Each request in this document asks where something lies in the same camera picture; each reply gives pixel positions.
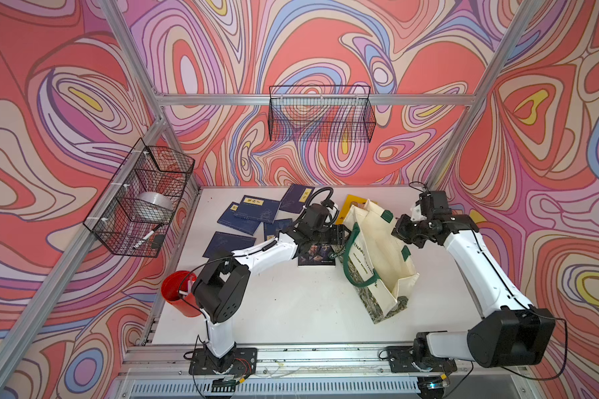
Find silver tape roll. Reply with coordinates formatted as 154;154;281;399
131;191;175;224

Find white marker pen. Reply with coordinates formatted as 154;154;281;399
133;224;163;249

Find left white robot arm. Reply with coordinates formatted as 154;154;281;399
191;199;345;359

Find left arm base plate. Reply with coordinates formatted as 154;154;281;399
185;347;258;377

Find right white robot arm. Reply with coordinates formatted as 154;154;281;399
392;191;557;368

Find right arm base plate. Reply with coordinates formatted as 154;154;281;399
379;346;458;375

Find black wire basket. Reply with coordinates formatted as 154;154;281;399
268;83;376;143
83;139;195;258

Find red cup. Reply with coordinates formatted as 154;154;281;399
161;270;202;318

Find dark portrait cover book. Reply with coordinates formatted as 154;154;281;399
298;244;336;267

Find back black wire basket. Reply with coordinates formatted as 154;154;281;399
268;83;376;143

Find navy book under stack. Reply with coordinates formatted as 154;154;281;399
217;202;261;235

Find yellow cartoon cover book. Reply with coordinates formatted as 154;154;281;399
335;195;368;225

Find blue book vertical yellow label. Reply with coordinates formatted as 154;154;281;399
263;218;293;241

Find left black wire basket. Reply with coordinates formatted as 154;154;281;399
83;139;195;258

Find navy book top yellow label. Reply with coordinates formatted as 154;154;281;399
235;196;281;224

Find cream canvas bag green handles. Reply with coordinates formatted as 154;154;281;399
341;202;419;324

